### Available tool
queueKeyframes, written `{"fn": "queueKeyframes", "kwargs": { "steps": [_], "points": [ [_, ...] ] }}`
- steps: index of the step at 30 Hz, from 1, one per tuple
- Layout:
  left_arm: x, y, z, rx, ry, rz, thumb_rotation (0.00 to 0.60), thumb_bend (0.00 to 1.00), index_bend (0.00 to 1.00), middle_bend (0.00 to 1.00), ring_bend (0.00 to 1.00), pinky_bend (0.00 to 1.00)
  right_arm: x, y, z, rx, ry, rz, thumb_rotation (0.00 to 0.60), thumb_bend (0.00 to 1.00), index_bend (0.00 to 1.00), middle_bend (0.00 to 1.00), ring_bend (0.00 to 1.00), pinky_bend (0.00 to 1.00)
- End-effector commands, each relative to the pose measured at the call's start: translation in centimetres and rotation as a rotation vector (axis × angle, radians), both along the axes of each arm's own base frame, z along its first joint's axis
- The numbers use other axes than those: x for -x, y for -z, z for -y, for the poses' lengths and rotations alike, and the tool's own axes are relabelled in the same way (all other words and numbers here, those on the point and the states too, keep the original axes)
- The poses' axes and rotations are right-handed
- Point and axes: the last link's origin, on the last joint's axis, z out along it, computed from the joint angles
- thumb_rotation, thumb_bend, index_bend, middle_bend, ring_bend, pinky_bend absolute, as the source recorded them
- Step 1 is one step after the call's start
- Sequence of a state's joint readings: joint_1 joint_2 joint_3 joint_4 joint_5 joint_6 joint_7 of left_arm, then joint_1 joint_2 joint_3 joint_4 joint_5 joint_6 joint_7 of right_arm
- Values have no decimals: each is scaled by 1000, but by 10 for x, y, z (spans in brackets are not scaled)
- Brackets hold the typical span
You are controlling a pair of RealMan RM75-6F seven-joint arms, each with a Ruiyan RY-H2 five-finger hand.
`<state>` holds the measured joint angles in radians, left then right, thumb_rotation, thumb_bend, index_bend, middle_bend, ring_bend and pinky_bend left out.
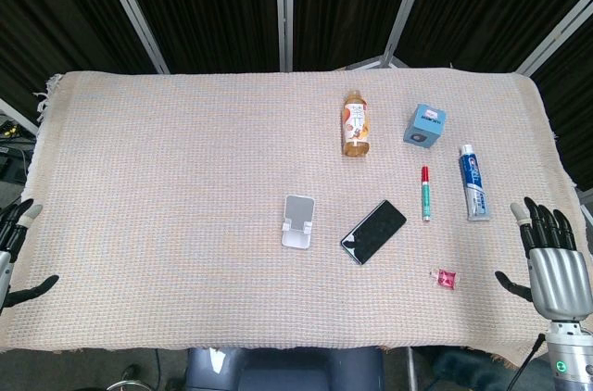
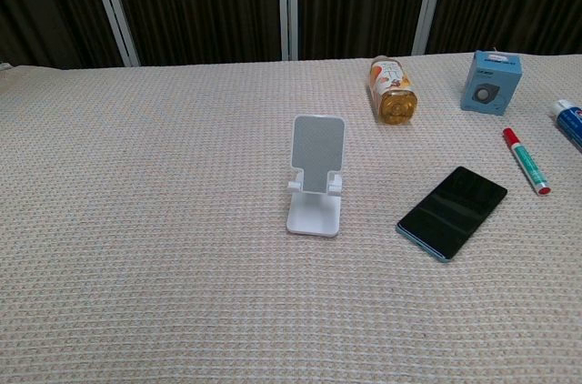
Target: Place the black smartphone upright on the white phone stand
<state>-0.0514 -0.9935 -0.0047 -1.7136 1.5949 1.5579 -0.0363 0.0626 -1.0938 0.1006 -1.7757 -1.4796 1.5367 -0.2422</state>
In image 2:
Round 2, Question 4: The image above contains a black smartphone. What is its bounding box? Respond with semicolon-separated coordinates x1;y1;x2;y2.
395;166;508;263

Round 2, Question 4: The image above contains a white phone stand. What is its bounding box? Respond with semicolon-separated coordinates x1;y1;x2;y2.
286;114;346;238

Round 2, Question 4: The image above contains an orange drink bottle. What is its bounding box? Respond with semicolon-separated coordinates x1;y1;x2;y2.
367;55;418;126

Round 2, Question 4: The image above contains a beige woven tablecloth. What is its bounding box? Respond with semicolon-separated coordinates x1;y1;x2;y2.
0;52;582;384

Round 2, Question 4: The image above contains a blue cardboard box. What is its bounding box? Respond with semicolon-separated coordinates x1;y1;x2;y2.
459;49;522;117

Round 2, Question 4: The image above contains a red capped marker pen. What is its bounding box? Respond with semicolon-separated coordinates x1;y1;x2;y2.
502;126;553;197

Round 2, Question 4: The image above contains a blue white toothpaste tube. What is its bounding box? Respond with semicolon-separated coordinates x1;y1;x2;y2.
552;98;582;154

